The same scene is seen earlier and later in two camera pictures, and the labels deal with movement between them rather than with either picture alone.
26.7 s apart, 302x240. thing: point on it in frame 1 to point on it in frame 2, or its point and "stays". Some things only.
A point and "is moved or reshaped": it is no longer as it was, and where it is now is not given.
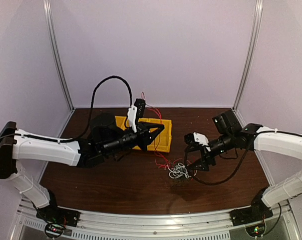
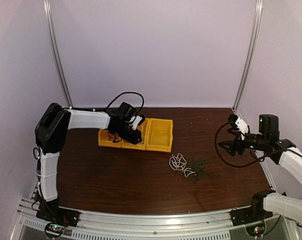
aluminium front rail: (100, 225) stays
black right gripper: (212, 158) to (232, 144)
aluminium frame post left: (47, 8) stays
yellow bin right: (162, 142) stays
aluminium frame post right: (253, 52) stays
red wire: (160, 161) is moved or reshaped
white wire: (178, 171) to (179, 162)
